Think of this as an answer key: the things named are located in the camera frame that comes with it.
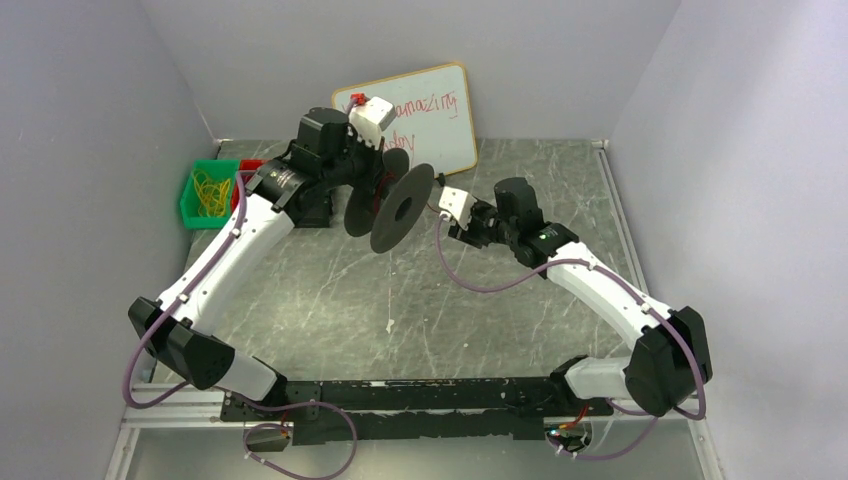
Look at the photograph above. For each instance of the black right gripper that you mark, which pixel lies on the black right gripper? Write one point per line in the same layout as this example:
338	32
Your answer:
466	232

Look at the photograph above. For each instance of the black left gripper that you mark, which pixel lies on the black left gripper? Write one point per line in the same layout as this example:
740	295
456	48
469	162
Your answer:
370	166

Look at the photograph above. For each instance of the black perforated cable spool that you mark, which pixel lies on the black perforated cable spool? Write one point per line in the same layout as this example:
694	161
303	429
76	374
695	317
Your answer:
389	215

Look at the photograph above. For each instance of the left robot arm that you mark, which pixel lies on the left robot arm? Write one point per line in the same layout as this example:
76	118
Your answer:
332	148

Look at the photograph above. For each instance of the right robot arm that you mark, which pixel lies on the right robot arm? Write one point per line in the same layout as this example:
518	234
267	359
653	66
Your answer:
669	362

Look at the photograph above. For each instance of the black storage bin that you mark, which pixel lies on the black storage bin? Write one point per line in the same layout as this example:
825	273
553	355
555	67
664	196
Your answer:
320	215

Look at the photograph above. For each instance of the red storage bin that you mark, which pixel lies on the red storage bin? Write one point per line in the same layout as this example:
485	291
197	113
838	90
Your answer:
247	168

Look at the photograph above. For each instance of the yellow framed whiteboard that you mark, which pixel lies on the yellow framed whiteboard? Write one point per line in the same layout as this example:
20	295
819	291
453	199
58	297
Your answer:
433	123

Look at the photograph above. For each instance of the green storage bin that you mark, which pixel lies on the green storage bin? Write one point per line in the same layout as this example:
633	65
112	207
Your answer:
205	200

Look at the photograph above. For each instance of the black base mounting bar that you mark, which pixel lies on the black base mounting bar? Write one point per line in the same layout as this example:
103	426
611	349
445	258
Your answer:
522	408

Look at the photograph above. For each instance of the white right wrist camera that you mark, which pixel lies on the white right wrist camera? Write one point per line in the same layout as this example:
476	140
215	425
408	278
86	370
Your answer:
456	205

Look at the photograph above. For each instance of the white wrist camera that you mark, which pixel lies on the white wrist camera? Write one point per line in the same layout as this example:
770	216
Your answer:
456	205
370	117

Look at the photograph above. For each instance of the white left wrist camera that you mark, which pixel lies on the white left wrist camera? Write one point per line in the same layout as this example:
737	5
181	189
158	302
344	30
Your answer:
370	117

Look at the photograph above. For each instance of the aluminium frame rail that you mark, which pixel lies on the aluminium frame rail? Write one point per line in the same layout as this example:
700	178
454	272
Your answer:
171	407

